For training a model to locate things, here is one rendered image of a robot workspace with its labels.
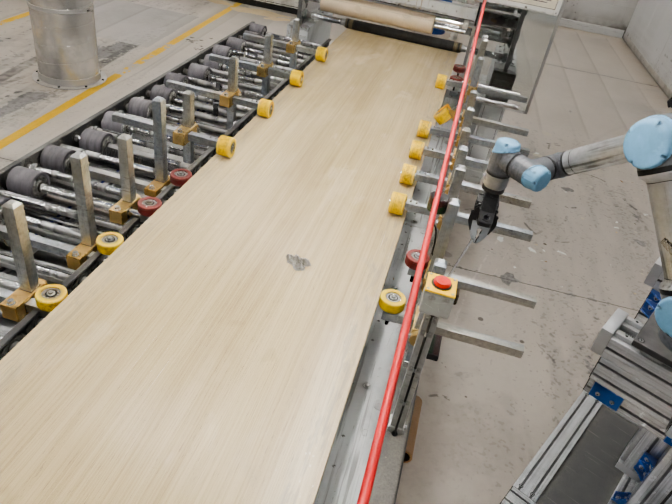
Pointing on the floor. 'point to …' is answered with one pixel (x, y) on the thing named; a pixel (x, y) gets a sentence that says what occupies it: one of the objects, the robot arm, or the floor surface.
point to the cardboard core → (413, 430)
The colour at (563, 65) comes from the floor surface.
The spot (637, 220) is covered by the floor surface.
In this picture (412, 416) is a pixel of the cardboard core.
